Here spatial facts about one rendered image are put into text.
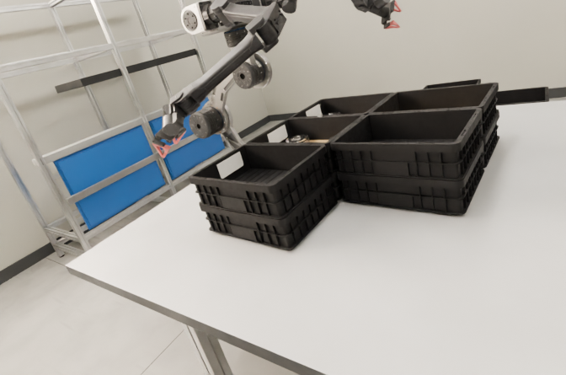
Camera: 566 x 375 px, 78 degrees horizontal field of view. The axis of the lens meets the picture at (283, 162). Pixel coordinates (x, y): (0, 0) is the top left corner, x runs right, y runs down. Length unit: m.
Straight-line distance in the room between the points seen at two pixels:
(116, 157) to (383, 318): 2.53
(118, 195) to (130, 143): 0.43
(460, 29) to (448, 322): 3.80
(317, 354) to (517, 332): 0.38
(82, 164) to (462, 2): 3.84
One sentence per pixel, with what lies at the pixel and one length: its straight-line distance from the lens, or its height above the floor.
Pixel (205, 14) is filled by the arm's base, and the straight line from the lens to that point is 1.70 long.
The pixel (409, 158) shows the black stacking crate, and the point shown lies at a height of 0.88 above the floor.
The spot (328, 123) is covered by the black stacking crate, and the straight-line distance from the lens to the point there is 1.49.
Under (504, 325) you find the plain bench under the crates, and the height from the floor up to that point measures 0.70.
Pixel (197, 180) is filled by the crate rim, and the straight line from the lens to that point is 1.21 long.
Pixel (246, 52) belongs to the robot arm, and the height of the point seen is 1.27.
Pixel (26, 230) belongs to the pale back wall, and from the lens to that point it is 3.76.
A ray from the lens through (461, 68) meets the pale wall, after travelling 4.45.
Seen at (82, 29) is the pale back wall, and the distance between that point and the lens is 4.06.
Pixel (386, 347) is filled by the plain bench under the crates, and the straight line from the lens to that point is 0.80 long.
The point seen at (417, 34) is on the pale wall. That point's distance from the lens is 4.47.
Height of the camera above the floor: 1.31
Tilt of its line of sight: 20 degrees down
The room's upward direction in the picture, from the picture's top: 15 degrees counter-clockwise
